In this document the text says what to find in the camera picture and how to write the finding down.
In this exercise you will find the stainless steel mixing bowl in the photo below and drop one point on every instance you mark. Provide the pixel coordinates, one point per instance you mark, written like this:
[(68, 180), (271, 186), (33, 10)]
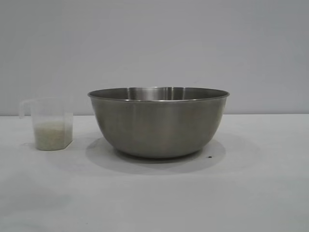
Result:
[(157, 123)]

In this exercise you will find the white uncooked rice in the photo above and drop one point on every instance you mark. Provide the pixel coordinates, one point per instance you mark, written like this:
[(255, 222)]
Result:
[(51, 135)]

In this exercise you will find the translucent plastic measuring cup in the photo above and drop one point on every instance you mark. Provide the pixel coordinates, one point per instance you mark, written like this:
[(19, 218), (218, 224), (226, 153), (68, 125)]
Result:
[(48, 110)]

